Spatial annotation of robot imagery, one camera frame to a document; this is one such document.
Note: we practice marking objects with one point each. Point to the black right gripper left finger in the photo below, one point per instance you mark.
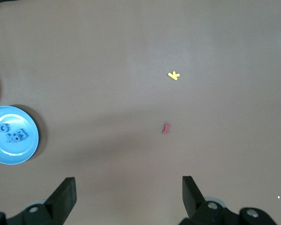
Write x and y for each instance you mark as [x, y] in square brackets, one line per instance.
[63, 199]

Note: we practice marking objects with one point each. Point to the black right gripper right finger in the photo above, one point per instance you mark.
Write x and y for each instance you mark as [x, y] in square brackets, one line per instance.
[192, 199]

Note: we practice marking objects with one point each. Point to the blue foam letter m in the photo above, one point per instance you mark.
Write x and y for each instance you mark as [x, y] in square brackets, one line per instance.
[24, 133]

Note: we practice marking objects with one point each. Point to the blue foam letter x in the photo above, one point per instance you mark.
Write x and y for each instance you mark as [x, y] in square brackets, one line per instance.
[10, 138]

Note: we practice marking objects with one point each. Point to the blue foam letter G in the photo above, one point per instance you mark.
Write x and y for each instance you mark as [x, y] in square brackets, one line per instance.
[1, 128]

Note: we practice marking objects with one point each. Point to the blue plate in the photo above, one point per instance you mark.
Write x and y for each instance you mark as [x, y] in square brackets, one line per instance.
[18, 152]

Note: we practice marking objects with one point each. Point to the red foam letter I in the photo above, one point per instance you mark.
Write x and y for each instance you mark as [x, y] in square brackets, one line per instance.
[166, 129]

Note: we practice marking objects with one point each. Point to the yellow foam letter k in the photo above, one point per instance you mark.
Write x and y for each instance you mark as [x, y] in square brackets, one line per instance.
[173, 76]

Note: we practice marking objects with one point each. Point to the brown table cover sheet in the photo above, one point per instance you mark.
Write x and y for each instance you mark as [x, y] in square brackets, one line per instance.
[140, 47]

